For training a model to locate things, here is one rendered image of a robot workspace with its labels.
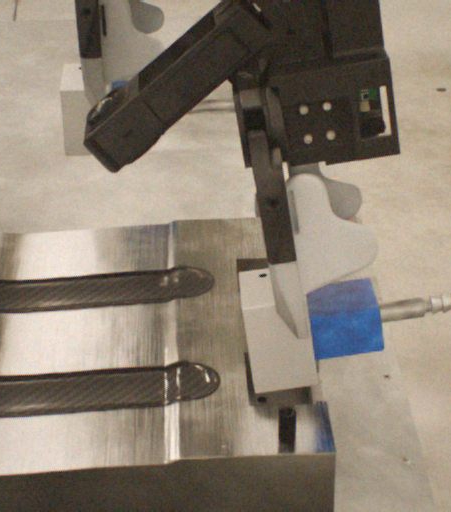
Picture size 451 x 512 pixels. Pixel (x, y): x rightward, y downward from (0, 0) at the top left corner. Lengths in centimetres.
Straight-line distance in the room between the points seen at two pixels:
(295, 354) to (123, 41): 31
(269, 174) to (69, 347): 21
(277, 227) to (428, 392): 159
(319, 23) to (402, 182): 220
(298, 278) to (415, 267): 189
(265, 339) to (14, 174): 52
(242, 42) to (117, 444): 23
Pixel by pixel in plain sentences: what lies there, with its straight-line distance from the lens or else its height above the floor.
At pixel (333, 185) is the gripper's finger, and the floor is 99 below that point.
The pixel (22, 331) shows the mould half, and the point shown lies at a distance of 85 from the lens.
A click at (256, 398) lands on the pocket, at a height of 86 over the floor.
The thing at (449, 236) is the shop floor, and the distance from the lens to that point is 269.
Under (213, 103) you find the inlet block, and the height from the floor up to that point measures 93.
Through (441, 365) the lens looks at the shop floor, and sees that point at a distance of 232.
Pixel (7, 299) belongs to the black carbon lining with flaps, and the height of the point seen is 88.
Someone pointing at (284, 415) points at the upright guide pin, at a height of 91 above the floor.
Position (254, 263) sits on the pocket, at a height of 89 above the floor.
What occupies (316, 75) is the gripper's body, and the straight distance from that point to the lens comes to 67.
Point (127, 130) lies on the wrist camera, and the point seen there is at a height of 106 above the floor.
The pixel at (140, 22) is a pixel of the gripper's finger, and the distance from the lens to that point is 102.
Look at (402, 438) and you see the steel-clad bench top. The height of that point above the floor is 80.
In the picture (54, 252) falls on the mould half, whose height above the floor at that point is 88.
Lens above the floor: 136
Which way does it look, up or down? 31 degrees down
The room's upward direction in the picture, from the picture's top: 1 degrees counter-clockwise
